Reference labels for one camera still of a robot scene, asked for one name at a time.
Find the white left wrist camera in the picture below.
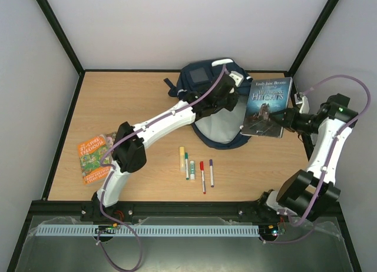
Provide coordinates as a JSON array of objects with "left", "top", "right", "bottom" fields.
[{"left": 229, "top": 71, "right": 244, "bottom": 87}]

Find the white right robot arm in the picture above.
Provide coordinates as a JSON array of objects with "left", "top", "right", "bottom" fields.
[{"left": 257, "top": 94, "right": 358, "bottom": 221}]

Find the illustrated book under orange book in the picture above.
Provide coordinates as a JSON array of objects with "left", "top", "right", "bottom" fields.
[{"left": 105, "top": 132, "right": 117, "bottom": 148}]

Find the yellow highlighter pen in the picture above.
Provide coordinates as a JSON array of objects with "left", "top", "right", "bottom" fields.
[{"left": 178, "top": 146, "right": 186, "bottom": 172}]

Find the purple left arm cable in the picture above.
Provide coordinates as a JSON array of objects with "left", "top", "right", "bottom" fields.
[{"left": 95, "top": 64, "right": 227, "bottom": 272}]

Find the green marker pen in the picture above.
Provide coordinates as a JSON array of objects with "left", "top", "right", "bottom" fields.
[{"left": 184, "top": 152, "right": 190, "bottom": 180}]

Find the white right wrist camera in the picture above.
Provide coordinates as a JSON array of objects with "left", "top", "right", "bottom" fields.
[{"left": 295, "top": 92, "right": 310, "bottom": 114}]

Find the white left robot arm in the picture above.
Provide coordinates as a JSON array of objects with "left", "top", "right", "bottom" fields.
[{"left": 97, "top": 70, "right": 244, "bottom": 209}]

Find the purple marker pen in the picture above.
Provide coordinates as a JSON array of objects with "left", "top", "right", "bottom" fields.
[{"left": 209, "top": 159, "right": 214, "bottom": 188}]

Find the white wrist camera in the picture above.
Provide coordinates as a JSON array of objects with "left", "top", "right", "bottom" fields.
[
  {"left": 295, "top": 92, "right": 310, "bottom": 114},
  {"left": 229, "top": 71, "right": 244, "bottom": 87}
]

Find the navy blue student backpack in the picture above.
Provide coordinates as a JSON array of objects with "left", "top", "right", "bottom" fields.
[{"left": 164, "top": 58, "right": 253, "bottom": 150}]

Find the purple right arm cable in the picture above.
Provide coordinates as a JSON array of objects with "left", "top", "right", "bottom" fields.
[{"left": 260, "top": 74, "right": 371, "bottom": 245}]

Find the red marker pen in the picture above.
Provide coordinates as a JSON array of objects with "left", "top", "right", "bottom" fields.
[{"left": 200, "top": 161, "right": 206, "bottom": 194}]

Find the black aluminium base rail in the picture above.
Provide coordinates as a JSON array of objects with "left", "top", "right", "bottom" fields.
[{"left": 29, "top": 200, "right": 342, "bottom": 224}]

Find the white glue stick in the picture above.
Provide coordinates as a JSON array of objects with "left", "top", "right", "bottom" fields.
[{"left": 190, "top": 160, "right": 196, "bottom": 180}]

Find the orange Treehouse book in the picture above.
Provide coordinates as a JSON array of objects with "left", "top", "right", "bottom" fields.
[{"left": 77, "top": 134, "right": 110, "bottom": 185}]

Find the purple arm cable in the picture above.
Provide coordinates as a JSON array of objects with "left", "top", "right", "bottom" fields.
[
  {"left": 260, "top": 74, "right": 371, "bottom": 245},
  {"left": 95, "top": 64, "right": 227, "bottom": 272}
]

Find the dark Wuthering Heights book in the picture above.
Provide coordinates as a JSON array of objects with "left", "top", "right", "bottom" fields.
[{"left": 240, "top": 77, "right": 293, "bottom": 138}]

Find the light blue cable duct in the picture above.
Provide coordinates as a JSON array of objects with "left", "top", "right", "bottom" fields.
[{"left": 35, "top": 224, "right": 260, "bottom": 237}]

